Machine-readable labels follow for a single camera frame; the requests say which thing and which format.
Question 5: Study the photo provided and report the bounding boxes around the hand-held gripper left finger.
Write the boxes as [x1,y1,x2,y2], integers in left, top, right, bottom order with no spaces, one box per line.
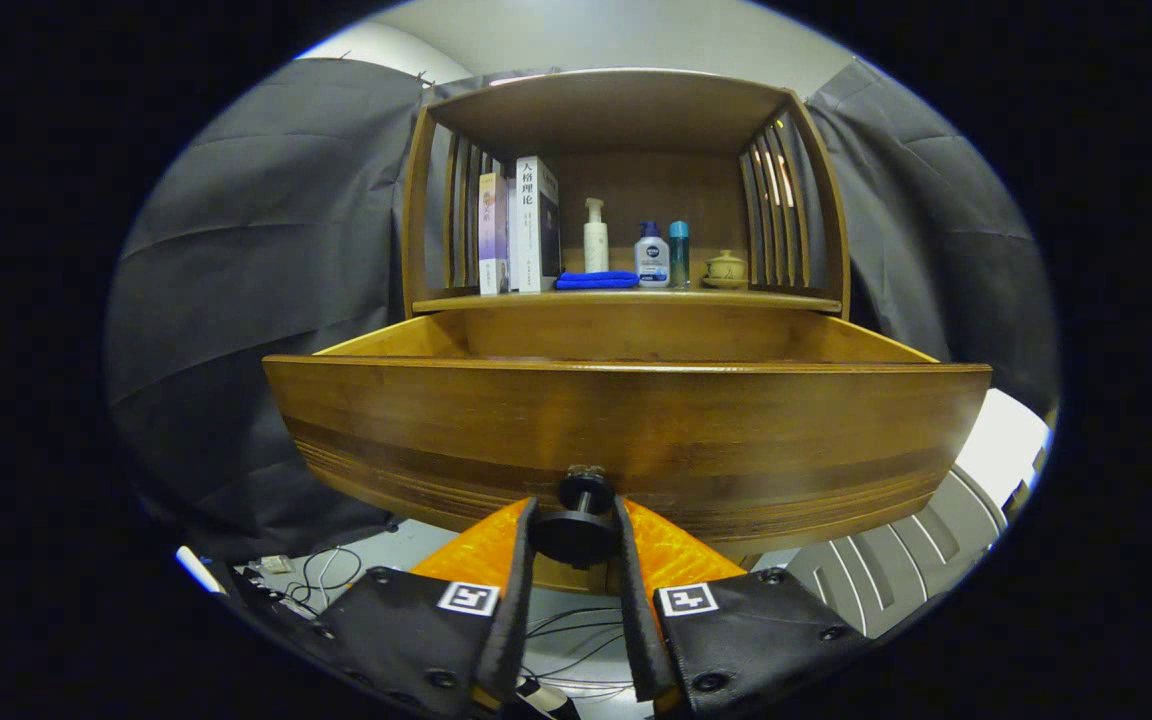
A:
[226,495,540,720]

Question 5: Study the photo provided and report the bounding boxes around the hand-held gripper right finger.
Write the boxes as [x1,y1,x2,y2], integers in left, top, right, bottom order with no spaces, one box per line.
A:
[614,495,872,720]

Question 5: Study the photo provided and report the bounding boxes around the brown wooden drawer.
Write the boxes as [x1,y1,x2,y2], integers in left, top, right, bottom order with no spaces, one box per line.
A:
[263,305,994,571]

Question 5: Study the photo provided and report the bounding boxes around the wooden countertop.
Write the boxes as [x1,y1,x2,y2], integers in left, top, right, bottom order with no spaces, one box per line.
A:
[413,287,842,314]

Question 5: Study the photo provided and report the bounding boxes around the brown wooden cabinet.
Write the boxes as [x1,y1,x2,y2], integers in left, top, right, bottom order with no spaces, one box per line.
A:
[401,68,852,598]

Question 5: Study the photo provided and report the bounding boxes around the blue folded towel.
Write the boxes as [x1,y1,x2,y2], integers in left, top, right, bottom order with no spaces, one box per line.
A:
[555,270,641,291]

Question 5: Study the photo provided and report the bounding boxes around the white bottle with blue cap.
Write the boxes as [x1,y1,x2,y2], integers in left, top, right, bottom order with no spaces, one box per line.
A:
[634,220,671,289]

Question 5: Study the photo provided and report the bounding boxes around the yellow lidded teacup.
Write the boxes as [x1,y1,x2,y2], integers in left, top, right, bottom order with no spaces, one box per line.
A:
[702,249,749,291]

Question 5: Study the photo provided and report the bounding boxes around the white pump bottle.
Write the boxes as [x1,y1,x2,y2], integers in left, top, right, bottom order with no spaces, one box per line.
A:
[583,197,610,274]

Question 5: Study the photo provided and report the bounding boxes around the white book with portrait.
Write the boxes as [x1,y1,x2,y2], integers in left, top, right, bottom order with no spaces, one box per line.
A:
[508,156,562,293]

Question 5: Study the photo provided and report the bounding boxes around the purple book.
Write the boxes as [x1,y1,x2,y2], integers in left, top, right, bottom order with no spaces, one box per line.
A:
[478,172,510,296]

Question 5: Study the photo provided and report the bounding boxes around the black floor cables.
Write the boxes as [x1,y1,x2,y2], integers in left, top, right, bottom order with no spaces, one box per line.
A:
[281,545,627,701]

